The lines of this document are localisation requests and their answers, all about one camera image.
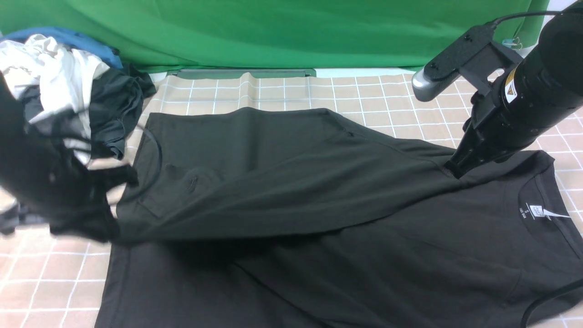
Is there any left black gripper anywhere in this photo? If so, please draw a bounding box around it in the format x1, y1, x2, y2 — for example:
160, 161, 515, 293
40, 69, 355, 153
49, 164, 139, 241

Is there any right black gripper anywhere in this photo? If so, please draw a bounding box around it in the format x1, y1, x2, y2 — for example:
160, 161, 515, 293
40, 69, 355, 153
444, 43, 542, 179

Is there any dark gray long-sleeve top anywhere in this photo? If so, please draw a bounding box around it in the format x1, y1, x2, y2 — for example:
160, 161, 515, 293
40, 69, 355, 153
95, 108, 582, 328

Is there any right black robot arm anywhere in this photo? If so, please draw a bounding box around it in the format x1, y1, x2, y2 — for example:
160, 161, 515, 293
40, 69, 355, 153
445, 0, 582, 178

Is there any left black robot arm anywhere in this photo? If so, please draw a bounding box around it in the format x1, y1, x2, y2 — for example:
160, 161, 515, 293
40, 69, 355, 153
0, 79, 138, 242

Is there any dark teal crumpled garment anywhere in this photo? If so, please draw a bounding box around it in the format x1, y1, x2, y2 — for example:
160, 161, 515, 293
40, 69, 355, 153
23, 64, 156, 161

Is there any metal binder clip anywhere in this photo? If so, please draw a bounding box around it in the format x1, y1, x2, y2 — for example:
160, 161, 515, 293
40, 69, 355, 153
501, 37, 523, 51

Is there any white crumpled garment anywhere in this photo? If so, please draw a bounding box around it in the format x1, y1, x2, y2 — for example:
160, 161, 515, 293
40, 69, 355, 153
0, 35, 110, 164

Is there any blue crumpled garment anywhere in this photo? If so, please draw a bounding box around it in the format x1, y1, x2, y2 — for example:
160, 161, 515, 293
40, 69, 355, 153
1, 26, 123, 69

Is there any green backdrop cloth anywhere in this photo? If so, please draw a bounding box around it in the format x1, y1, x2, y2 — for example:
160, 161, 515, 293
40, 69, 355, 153
0, 0, 548, 72

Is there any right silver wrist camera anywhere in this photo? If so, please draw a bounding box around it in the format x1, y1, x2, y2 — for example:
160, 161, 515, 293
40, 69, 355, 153
412, 24, 494, 102

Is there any right black camera cable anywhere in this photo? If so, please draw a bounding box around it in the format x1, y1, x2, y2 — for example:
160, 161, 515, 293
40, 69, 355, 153
485, 10, 565, 28

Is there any green plastic rail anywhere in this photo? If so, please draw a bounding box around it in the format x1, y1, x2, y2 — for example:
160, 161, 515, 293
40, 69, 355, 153
167, 68, 317, 80

